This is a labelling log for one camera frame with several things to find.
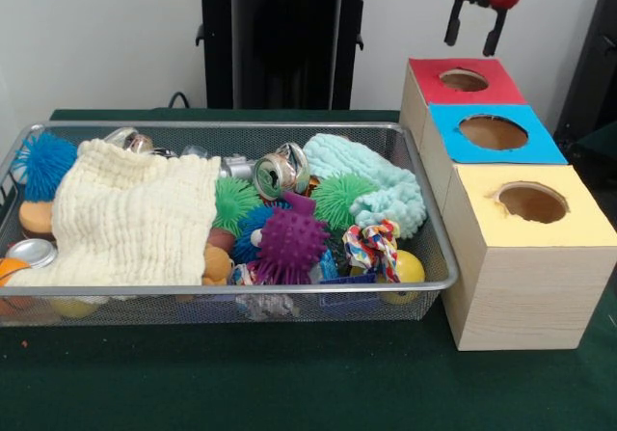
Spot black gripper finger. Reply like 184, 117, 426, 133
481, 8, 509, 58
443, 0, 467, 46

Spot purple spiky rubber toy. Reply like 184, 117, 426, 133
254, 190, 332, 286

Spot cream waffle cloth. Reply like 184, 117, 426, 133
7, 138, 223, 288

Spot wooden box with three holes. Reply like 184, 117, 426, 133
398, 57, 617, 353

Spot clear mesh bin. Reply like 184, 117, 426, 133
0, 121, 459, 327

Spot black upright panel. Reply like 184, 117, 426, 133
553, 0, 617, 136

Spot dark green side table cloth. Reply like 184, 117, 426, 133
553, 121, 617, 203

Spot mint green knit cloth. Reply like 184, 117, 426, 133
302, 133, 428, 240

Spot green spiky rubber ball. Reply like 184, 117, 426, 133
311, 171, 382, 232
211, 175, 264, 237

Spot crushed metal can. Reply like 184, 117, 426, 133
253, 142, 312, 201

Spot colourful patterned knotted cloth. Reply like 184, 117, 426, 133
341, 218, 401, 283

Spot yellow ball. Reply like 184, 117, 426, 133
380, 250, 426, 305

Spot dark blue spiky ball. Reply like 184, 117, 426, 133
232, 203, 276, 264

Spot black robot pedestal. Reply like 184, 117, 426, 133
185, 0, 389, 110

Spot black cable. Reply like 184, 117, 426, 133
167, 92, 209, 110

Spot light blue stringy ball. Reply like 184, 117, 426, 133
12, 131, 79, 203

